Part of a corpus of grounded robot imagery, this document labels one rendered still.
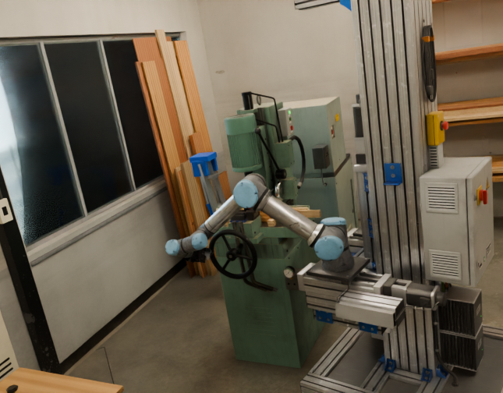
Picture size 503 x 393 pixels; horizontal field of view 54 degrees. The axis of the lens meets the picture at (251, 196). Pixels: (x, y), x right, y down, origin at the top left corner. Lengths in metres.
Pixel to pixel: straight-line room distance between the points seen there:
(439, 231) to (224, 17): 3.74
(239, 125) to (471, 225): 1.30
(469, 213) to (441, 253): 0.22
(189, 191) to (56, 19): 1.66
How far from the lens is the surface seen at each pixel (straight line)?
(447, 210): 2.15
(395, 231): 2.32
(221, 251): 2.93
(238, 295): 3.02
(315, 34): 5.06
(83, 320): 3.73
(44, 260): 3.43
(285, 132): 3.01
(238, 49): 5.33
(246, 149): 2.75
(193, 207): 4.30
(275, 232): 2.73
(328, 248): 2.12
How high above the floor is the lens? 1.81
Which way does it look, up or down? 16 degrees down
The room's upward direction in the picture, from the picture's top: 9 degrees counter-clockwise
